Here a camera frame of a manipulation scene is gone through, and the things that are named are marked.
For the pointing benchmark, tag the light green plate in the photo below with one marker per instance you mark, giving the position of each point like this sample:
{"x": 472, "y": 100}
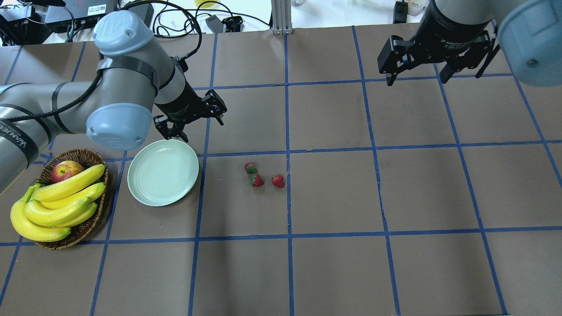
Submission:
{"x": 163, "y": 172}

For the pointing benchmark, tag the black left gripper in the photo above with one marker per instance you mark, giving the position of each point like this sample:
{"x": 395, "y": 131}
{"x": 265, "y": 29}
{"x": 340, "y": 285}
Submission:
{"x": 178, "y": 104}

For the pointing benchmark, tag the woven wicker basket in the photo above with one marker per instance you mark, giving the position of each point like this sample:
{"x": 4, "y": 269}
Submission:
{"x": 87, "y": 158}

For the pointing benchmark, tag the red strawberry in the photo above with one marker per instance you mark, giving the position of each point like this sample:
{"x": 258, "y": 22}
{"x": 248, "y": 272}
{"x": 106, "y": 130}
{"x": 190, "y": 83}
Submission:
{"x": 250, "y": 168}
{"x": 256, "y": 180}
{"x": 278, "y": 181}

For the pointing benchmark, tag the red apple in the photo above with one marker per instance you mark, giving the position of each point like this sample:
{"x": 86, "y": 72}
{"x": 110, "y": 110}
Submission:
{"x": 66, "y": 169}

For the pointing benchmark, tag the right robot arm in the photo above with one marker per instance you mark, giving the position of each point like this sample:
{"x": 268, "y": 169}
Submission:
{"x": 527, "y": 31}

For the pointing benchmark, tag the yellow banana bunch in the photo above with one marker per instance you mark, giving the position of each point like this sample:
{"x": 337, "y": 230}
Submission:
{"x": 48, "y": 213}

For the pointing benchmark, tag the aluminium frame post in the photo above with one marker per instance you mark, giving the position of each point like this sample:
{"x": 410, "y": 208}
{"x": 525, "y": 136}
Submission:
{"x": 281, "y": 17}

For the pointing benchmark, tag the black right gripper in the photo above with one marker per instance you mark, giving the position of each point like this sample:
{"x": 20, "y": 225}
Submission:
{"x": 448, "y": 31}

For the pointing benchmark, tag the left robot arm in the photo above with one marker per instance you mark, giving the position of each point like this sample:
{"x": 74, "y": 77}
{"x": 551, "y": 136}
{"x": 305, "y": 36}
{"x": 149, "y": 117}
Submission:
{"x": 137, "y": 84}

